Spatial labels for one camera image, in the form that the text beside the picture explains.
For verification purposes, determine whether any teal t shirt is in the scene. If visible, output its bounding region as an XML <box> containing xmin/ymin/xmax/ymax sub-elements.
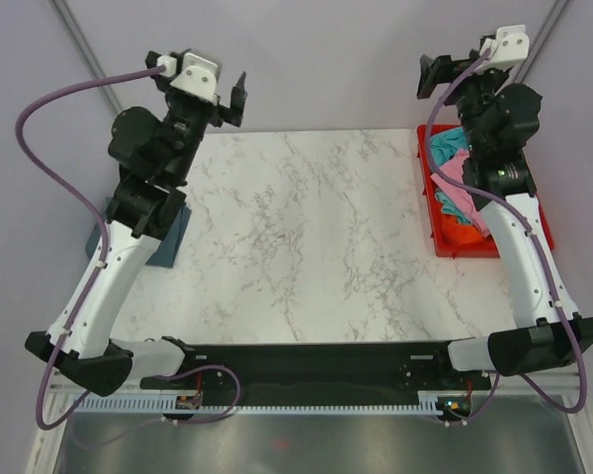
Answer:
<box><xmin>430</xmin><ymin>126</ymin><xmax>468</xmax><ymax>167</ymax></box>

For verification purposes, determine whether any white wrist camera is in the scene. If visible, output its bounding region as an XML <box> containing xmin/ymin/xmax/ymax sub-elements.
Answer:
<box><xmin>475</xmin><ymin>25</ymin><xmax>530</xmax><ymax>73</ymax></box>
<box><xmin>145</xmin><ymin>48</ymin><xmax>222</xmax><ymax>106</ymax></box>

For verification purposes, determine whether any aluminium frame post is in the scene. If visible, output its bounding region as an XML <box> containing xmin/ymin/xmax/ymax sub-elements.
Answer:
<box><xmin>47</xmin><ymin>0</ymin><xmax>125</xmax><ymax>119</ymax></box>
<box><xmin>514</xmin><ymin>0</ymin><xmax>573</xmax><ymax>83</ymax></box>

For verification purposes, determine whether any white slotted cable duct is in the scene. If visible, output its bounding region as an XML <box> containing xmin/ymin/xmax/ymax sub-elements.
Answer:
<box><xmin>71</xmin><ymin>389</ymin><xmax>475</xmax><ymax>416</ymax></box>

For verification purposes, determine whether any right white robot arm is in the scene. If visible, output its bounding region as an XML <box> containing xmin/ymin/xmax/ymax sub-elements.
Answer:
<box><xmin>416</xmin><ymin>54</ymin><xmax>593</xmax><ymax>389</ymax></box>

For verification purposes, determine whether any left aluminium frame post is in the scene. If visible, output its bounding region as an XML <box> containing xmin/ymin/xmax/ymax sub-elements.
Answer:
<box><xmin>47</xmin><ymin>0</ymin><xmax>125</xmax><ymax>119</ymax></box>

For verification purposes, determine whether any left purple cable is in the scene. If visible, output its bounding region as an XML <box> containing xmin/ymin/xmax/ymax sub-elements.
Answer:
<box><xmin>14</xmin><ymin>66</ymin><xmax>243</xmax><ymax>448</ymax></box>

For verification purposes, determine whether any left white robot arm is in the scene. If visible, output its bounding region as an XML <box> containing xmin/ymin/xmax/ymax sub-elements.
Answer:
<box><xmin>25</xmin><ymin>76</ymin><xmax>247</xmax><ymax>396</ymax></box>

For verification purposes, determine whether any orange t shirt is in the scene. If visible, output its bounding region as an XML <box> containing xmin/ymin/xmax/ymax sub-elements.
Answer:
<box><xmin>441</xmin><ymin>215</ymin><xmax>491</xmax><ymax>247</ymax></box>

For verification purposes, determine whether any pink t shirt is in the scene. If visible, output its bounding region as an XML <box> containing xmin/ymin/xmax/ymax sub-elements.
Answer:
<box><xmin>430</xmin><ymin>152</ymin><xmax>495</xmax><ymax>238</ymax></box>

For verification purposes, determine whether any right aluminium frame post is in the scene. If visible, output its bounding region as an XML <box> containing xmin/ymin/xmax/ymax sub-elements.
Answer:
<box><xmin>514</xmin><ymin>0</ymin><xmax>573</xmax><ymax>83</ymax></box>

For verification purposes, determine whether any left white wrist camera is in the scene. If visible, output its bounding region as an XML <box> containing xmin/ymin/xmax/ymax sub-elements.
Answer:
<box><xmin>145</xmin><ymin>48</ymin><xmax>222</xmax><ymax>106</ymax></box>

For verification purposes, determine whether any aluminium front rail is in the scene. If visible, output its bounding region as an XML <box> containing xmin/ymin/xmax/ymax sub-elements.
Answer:
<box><xmin>49</xmin><ymin>367</ymin><xmax>579</xmax><ymax>393</ymax></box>

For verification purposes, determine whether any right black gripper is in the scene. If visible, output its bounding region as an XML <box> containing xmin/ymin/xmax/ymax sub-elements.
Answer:
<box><xmin>418</xmin><ymin>49</ymin><xmax>511</xmax><ymax>157</ymax></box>

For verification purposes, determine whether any red plastic bin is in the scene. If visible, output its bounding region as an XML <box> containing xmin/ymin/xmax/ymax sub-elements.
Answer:
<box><xmin>416</xmin><ymin>122</ymin><xmax>555</xmax><ymax>259</ymax></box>

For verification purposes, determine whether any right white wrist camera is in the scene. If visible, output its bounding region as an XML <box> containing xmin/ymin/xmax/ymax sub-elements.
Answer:
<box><xmin>475</xmin><ymin>25</ymin><xmax>530</xmax><ymax>73</ymax></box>

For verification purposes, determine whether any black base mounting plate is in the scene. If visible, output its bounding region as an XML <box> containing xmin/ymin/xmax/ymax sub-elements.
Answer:
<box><xmin>140</xmin><ymin>342</ymin><xmax>491</xmax><ymax>405</ymax></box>

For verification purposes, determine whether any dark blue-grey t shirt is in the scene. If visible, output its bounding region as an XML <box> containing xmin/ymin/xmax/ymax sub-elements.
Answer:
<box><xmin>82</xmin><ymin>193</ymin><xmax>192</xmax><ymax>272</ymax></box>

